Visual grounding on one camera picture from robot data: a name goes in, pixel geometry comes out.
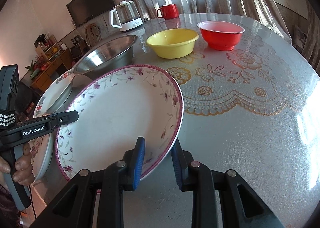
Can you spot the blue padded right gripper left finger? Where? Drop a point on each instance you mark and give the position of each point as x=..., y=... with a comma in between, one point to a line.
x=133, y=169

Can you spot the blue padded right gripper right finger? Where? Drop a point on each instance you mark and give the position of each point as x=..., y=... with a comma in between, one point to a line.
x=181, y=160

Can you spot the purple floral white plate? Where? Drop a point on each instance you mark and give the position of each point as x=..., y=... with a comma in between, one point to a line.
x=114, y=110

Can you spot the stainless steel bowl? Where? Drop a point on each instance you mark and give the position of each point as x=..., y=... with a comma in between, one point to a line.
x=106, y=57

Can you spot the yellow plastic bowl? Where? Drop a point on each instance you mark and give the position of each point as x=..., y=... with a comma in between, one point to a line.
x=173, y=43

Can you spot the red plastic bowl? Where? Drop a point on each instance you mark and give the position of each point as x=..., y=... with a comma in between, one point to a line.
x=221, y=35

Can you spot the left hand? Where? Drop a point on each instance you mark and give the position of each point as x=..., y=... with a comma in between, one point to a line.
x=23, y=174

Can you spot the orange wooden desk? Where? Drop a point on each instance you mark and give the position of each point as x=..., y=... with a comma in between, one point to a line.
x=55, y=69

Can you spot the potted green plant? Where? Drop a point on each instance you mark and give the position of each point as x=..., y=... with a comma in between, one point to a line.
x=33, y=69

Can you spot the small shelf with items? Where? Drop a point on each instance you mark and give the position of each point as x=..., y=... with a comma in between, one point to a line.
x=47, y=48

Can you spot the old small television set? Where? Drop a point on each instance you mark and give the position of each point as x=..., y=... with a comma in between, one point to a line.
x=78, y=50

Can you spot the white glass electric kettle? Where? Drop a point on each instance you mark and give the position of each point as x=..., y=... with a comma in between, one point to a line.
x=125, y=16

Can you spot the red mug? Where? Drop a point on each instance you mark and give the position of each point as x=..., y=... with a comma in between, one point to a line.
x=169, y=11

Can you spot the wall mounted black television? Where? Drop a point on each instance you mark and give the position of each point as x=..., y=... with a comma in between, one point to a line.
x=82, y=11

